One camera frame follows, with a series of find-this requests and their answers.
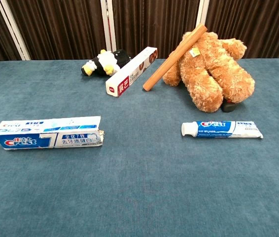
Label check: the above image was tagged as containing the blue white toothpaste box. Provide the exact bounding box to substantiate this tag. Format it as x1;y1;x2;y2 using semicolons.
0;116;105;151

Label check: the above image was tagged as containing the white blue toothpaste tube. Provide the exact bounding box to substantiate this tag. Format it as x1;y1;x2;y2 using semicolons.
181;120;264;139

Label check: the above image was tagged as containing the dark brown pleated curtain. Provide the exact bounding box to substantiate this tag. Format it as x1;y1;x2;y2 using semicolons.
0;0;279;65

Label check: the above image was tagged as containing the brown teddy bear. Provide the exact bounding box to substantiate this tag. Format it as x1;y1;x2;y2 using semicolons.
162;31;256;114

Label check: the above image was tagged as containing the white partition post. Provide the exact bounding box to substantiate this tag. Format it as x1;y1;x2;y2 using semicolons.
100;0;117;52
0;0;31;61
195;0;210;30

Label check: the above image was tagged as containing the teal table cover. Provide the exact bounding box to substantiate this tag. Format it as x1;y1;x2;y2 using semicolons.
0;58;279;237

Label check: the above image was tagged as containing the black white penguin plush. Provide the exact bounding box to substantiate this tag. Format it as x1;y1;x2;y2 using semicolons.
81;49;132;77

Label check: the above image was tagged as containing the wooden rolling pin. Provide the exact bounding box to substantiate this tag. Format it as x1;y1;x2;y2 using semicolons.
142;23;208;92

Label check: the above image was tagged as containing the long white red carton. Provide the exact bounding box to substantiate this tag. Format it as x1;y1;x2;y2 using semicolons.
105;46;158;98

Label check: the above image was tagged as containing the small black red object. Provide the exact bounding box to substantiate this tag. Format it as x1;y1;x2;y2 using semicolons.
222;100;238;113

